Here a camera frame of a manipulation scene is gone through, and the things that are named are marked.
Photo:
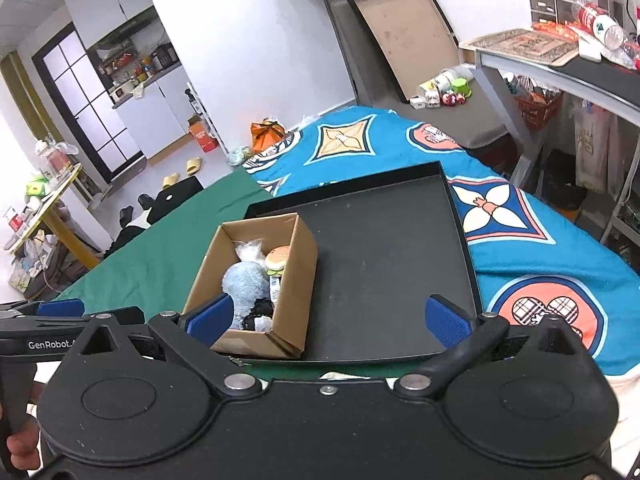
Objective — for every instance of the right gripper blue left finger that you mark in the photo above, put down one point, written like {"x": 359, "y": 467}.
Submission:
{"x": 187, "y": 339}

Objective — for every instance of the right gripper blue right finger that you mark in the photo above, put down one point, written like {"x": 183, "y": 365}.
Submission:
{"x": 467, "y": 340}

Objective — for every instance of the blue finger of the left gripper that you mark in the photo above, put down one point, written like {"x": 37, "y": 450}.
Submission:
{"x": 64, "y": 307}

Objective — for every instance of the brown cardboard box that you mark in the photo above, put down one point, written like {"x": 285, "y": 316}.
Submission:
{"x": 288, "y": 334}

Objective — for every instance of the hamburger plush toy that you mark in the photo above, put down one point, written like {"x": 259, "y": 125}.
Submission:
{"x": 276, "y": 260}

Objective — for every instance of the black and white knitted toy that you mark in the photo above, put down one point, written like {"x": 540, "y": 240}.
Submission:
{"x": 259, "y": 319}

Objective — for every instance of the person's left hand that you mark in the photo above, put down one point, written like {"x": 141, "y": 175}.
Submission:
{"x": 23, "y": 446}

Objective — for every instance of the green bed sheet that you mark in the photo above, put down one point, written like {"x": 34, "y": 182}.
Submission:
{"x": 156, "y": 270}

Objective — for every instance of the light blue fluffy plush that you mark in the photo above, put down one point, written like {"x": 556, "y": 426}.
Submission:
{"x": 244, "y": 282}

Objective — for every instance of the yellow side table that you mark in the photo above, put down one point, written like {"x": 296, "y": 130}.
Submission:
{"x": 48, "y": 216}

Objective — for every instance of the blue tissue pack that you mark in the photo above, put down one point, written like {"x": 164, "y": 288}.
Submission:
{"x": 275, "y": 287}

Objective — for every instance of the blue patterned blanket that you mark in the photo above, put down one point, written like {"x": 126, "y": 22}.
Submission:
{"x": 528, "y": 259}

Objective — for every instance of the clear plastic bag of beads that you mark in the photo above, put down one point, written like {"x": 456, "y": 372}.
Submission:
{"x": 250, "y": 251}

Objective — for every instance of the black shallow tray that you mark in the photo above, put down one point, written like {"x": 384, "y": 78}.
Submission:
{"x": 386, "y": 243}

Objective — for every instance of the yellow slipper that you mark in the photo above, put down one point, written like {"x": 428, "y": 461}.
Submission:
{"x": 193, "y": 166}
{"x": 170, "y": 180}

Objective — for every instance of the orange red box on floor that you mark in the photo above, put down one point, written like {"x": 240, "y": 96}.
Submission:
{"x": 201, "y": 134}

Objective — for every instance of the grey bench mattress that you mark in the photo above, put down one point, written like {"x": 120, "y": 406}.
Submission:
{"x": 475, "y": 124}

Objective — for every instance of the white kitchen cabinet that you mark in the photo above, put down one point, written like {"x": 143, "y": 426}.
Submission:
{"x": 151, "y": 92}

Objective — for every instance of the orange bag on floor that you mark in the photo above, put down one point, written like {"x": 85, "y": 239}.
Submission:
{"x": 265, "y": 134}

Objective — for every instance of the beige tote bag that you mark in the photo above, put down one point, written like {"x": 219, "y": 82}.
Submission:
{"x": 597, "y": 148}

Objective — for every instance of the black framed glass door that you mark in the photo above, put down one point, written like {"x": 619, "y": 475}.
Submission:
{"x": 79, "y": 93}

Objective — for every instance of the green toy on bench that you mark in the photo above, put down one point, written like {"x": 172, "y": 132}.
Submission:
{"x": 461, "y": 87}

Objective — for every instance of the white metal table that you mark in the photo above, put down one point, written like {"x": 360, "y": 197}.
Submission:
{"x": 572, "y": 78}

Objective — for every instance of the patterned mat on table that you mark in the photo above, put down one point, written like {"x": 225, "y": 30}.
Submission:
{"x": 526, "y": 45}

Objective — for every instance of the large cardboard tray lid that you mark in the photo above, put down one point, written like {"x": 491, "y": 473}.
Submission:
{"x": 413, "y": 37}

